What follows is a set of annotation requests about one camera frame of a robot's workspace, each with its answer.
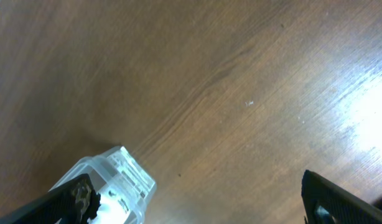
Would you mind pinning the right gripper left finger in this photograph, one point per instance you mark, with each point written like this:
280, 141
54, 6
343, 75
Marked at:
74, 202

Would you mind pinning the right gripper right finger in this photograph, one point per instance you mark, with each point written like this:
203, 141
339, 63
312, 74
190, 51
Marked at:
326, 202

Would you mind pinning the clear plastic container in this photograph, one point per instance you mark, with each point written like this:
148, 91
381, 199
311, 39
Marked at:
117, 169

